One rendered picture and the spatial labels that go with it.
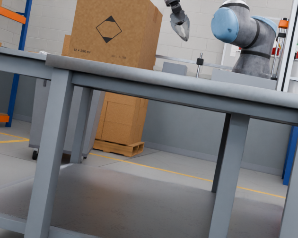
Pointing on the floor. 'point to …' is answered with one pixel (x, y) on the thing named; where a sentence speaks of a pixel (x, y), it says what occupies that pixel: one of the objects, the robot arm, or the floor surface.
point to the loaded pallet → (118, 121)
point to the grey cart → (36, 134)
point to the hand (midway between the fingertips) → (185, 38)
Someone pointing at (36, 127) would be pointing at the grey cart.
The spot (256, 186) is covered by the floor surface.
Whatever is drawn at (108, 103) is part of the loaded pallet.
